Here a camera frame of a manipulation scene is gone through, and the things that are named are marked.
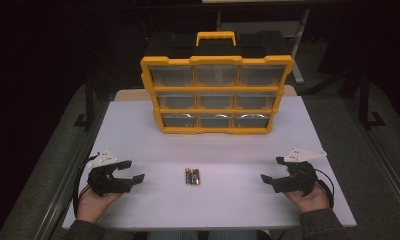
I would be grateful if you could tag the person's left hand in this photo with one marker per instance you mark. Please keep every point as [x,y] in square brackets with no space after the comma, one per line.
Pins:
[93,205]

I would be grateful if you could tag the black metal stand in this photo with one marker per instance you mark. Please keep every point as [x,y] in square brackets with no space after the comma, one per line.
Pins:
[365,103]
[89,103]

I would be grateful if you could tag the set of clear plastic drawers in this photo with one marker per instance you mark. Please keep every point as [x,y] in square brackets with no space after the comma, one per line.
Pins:
[216,100]

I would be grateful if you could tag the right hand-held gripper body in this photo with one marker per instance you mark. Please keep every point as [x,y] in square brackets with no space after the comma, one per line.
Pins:
[301,176]

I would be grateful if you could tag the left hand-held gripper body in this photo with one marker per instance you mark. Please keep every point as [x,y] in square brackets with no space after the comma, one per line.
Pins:
[101,180]

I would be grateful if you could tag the yellow and black drawer organizer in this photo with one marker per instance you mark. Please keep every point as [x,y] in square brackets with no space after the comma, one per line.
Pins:
[218,60]

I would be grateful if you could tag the black and copper battery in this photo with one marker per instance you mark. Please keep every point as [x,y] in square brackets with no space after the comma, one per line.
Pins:
[197,177]
[187,176]
[192,176]

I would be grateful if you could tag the person's right hand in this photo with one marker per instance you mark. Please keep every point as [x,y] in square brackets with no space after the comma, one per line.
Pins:
[311,201]

